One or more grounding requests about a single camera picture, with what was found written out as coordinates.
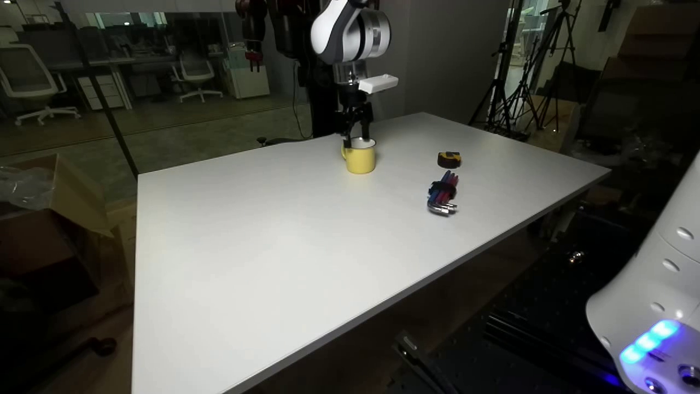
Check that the red black Baxter robot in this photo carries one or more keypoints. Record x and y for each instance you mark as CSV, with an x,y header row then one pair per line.
x,y
320,110

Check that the black floor caster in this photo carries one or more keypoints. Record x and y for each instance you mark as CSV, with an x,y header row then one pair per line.
x,y
103,346

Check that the grey drawer cabinet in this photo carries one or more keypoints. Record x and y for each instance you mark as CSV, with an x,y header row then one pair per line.
x,y
106,91

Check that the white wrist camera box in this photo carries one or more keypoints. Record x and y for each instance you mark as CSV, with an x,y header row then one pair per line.
x,y
379,81

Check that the small brown round object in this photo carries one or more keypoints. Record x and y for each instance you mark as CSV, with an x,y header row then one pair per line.
x,y
448,158

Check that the black camera tripod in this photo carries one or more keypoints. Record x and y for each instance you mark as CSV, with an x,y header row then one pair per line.
x,y
504,88
557,29

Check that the thin black stand pole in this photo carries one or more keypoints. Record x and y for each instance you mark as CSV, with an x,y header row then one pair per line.
x,y
102,99

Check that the clear plastic wrap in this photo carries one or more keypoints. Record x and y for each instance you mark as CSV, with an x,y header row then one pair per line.
x,y
22,187

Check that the stacked brown cardboard boxes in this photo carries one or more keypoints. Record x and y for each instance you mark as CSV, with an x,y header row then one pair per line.
x,y
647,66

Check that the white storage cabinet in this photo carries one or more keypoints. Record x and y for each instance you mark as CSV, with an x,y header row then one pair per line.
x,y
245,76

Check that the white mesh office chair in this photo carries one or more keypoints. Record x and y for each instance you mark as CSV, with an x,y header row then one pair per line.
x,y
24,72
195,70

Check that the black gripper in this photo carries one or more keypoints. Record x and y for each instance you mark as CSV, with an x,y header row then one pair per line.
x,y
356,100

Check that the black stand leg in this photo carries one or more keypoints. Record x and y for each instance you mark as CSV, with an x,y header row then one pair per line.
x,y
419,362

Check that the brown cardboard box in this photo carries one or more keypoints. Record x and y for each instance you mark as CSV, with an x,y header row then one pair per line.
x,y
72,197

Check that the red blue hex key set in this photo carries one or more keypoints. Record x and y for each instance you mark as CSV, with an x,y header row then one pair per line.
x,y
442,190

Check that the yellow enamel mug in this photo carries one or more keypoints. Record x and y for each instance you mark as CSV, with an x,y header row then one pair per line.
x,y
359,161

